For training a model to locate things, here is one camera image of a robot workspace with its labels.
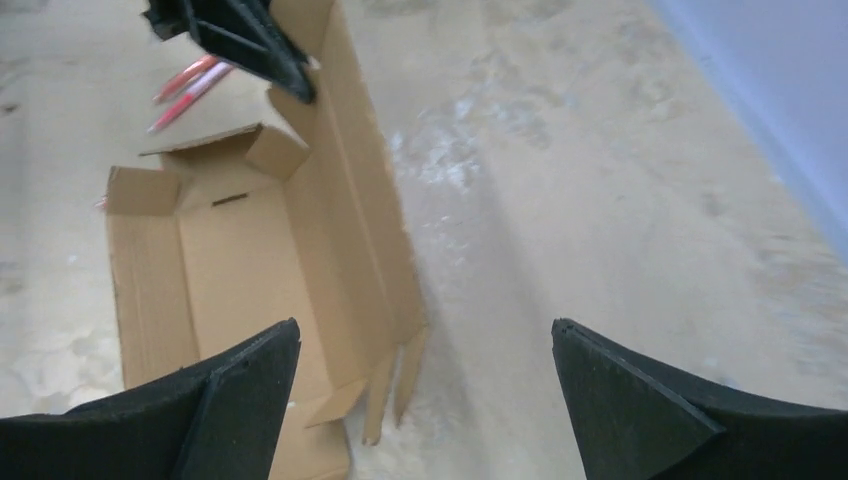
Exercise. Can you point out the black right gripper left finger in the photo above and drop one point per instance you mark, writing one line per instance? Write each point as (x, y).
(219, 418)

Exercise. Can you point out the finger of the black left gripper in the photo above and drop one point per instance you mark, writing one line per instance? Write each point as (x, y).
(241, 32)

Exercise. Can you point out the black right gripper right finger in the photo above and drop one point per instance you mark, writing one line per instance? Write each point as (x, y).
(635, 417)

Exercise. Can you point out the brown cardboard box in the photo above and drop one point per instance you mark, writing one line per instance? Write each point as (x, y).
(242, 229)

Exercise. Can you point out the red pen with label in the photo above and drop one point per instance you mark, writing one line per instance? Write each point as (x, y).
(186, 98)

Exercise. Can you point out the pink pen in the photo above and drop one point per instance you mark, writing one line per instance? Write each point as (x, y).
(183, 78)

